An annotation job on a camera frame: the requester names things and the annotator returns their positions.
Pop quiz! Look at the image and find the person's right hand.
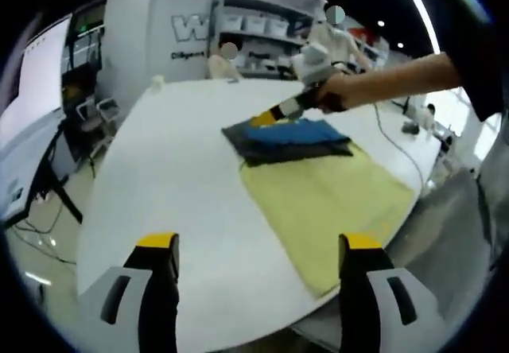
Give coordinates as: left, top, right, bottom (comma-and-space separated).
317, 72, 361, 114

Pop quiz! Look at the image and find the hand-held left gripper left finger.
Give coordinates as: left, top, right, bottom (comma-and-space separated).
77, 231, 180, 353

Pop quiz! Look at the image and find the grey cable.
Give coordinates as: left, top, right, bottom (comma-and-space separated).
372, 102, 427, 189

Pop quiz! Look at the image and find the large wall display screen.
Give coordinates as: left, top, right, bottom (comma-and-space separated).
0, 17, 72, 142

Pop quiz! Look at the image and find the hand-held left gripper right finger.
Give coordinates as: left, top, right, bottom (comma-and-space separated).
338, 232, 450, 353

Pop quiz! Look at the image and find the white storage shelf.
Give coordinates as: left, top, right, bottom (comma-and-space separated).
213, 0, 321, 78

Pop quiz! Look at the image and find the yellow grey blue garment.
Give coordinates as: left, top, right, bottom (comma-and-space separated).
220, 117, 417, 301

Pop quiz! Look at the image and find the ceiling light strip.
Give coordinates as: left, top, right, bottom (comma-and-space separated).
392, 0, 443, 54

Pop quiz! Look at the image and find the person's dark blue clothing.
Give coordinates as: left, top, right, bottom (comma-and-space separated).
432, 0, 509, 122

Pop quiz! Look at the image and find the grey mesh chair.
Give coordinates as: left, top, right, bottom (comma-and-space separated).
395, 168, 496, 332

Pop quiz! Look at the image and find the white office chair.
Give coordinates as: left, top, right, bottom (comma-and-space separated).
76, 95, 121, 132

